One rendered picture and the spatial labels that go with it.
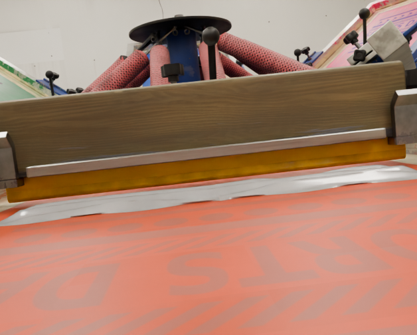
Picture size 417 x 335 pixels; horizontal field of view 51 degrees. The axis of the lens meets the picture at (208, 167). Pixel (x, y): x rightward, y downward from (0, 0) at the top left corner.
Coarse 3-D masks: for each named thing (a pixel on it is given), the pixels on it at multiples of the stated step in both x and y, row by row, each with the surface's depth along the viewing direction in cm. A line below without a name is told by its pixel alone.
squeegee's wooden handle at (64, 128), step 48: (48, 96) 42; (96, 96) 42; (144, 96) 42; (192, 96) 42; (240, 96) 43; (288, 96) 43; (336, 96) 43; (384, 96) 43; (48, 144) 42; (96, 144) 42; (144, 144) 42; (192, 144) 43
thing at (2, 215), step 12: (108, 192) 48; (120, 192) 47; (132, 192) 46; (24, 204) 45; (36, 204) 44; (192, 204) 34; (204, 204) 33; (216, 204) 33; (0, 216) 39; (84, 216) 34; (96, 216) 33; (108, 216) 33; (0, 228) 33; (12, 228) 32
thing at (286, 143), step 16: (384, 128) 42; (240, 144) 42; (256, 144) 42; (272, 144) 42; (288, 144) 42; (304, 144) 42; (320, 144) 42; (96, 160) 41; (112, 160) 41; (128, 160) 41; (144, 160) 41; (160, 160) 41; (176, 160) 41; (32, 176) 41
